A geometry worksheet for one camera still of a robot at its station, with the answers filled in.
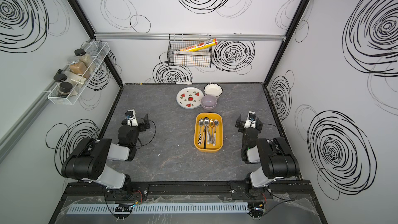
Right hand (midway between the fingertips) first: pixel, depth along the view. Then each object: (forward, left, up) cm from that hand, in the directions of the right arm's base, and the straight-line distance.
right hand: (251, 117), depth 88 cm
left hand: (0, +66, 0) cm, 66 cm away
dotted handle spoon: (+1, +19, -10) cm, 22 cm away
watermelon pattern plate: (+22, +38, -11) cm, 45 cm away
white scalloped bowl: (+30, +21, -10) cm, 37 cm away
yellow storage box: (-5, +18, -11) cm, 21 cm away
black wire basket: (+24, +29, +23) cm, 44 cm away
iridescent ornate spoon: (+1, +22, -10) cm, 24 cm away
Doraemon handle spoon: (+2, +26, -9) cm, 27 cm away
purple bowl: (+16, +24, -8) cm, 30 cm away
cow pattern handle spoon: (+1, +29, -9) cm, 31 cm away
